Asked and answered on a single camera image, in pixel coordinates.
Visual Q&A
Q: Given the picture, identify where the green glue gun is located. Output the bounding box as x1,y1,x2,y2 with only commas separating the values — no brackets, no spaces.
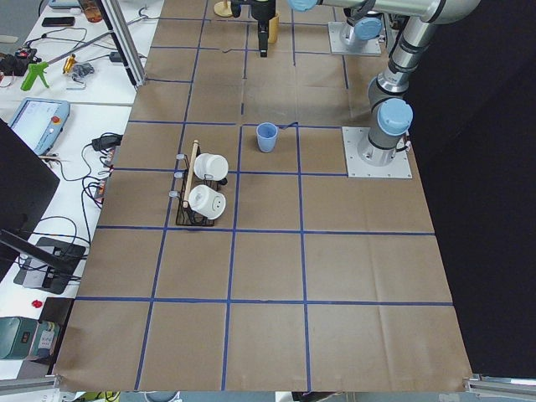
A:
20,62,49,91

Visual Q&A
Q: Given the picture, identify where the light blue plastic cup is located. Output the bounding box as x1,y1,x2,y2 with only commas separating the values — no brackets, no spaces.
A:
256,122,278,153

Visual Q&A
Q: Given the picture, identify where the teach pendant blue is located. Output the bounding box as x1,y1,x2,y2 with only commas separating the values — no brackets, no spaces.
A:
8,97,70,156

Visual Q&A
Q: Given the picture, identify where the white mug far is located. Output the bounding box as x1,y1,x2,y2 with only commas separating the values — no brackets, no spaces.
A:
193,153,229,181

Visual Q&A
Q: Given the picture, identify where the wooden mug tree stand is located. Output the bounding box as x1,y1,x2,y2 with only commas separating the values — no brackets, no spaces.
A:
213,0,233,18

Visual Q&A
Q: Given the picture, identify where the black power adapter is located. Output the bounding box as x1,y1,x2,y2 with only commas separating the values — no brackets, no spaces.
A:
91,133,123,151

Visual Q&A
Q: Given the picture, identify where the green metal box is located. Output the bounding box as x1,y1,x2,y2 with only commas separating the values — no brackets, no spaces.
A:
1,317,38,359

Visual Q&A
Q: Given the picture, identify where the aluminium frame post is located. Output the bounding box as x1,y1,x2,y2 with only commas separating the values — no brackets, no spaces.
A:
98,0,147,88

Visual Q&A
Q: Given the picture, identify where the white mug smiley face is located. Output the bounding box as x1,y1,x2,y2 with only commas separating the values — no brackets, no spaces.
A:
188,184,226,219

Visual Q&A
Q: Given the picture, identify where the bamboo chopstick holder cup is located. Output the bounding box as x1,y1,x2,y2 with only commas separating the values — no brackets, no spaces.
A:
268,12,280,44

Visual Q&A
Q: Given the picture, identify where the black smartphone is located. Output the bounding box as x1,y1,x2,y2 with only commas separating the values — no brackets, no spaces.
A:
42,16,75,28

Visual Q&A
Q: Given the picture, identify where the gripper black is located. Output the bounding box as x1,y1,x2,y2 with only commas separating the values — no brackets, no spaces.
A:
231,0,276,58

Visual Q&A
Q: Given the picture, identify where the black wire cup rack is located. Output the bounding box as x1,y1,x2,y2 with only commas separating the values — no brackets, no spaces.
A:
169,139,229,227

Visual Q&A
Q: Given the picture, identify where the monitor stand base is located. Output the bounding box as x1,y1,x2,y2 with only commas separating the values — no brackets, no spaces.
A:
13,237,86,295

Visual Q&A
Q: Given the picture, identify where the grabber reach tool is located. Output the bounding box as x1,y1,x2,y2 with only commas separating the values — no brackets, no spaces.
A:
33,2,162,66

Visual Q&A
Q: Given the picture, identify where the black monitor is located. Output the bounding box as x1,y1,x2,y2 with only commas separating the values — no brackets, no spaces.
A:
0,118,62,282

